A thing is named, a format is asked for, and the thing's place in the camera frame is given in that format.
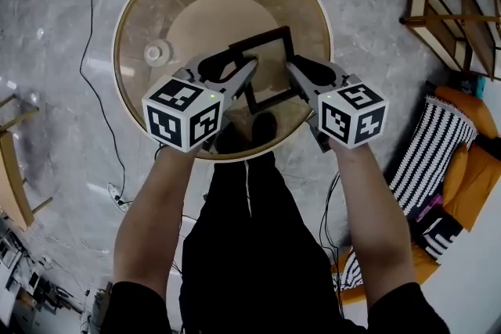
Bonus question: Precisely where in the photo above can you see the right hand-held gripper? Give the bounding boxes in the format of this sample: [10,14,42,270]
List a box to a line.
[286,56,391,153]

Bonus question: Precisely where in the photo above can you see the person's right forearm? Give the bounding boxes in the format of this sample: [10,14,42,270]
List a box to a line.
[327,137,418,305]

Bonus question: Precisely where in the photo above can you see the dark brown picture frame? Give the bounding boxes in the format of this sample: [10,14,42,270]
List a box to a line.
[228,25,314,116]

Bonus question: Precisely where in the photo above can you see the small black-white striped cushion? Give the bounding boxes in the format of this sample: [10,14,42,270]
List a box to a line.
[419,221,463,260]

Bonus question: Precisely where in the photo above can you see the person's left forearm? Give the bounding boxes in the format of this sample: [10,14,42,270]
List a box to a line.
[113,145,197,304]

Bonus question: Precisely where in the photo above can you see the wooden shelf rack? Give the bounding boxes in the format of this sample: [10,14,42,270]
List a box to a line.
[399,0,501,82]

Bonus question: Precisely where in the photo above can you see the person's black shirt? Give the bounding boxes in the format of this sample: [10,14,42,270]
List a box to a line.
[100,280,452,334]

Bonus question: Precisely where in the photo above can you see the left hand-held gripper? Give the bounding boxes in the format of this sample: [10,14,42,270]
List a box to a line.
[141,49,260,153]

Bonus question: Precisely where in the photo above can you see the large black-white striped pillow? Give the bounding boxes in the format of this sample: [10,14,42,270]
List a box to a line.
[386,95,480,217]

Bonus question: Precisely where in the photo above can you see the orange sofa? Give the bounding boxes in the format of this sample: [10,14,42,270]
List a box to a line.
[331,84,501,303]

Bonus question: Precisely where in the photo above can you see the teal small object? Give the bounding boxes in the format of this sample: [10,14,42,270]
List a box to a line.
[474,75,488,102]

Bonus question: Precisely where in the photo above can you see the person's black trousers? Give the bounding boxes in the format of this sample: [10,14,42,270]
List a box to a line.
[178,151,342,334]

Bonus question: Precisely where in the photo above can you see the long black cable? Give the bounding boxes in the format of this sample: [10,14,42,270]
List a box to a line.
[79,0,127,205]

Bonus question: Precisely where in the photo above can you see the light wooden chair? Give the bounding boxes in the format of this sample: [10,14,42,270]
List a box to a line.
[0,92,54,232]

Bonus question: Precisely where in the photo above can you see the cluttered equipment pile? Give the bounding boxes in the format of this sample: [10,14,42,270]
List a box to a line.
[0,214,115,334]

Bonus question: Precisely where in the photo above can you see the white power strip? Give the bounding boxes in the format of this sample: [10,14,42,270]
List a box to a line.
[106,182,135,213]

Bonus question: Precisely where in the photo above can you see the black-white striped cloth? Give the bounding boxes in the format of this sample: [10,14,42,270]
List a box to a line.
[335,249,366,291]

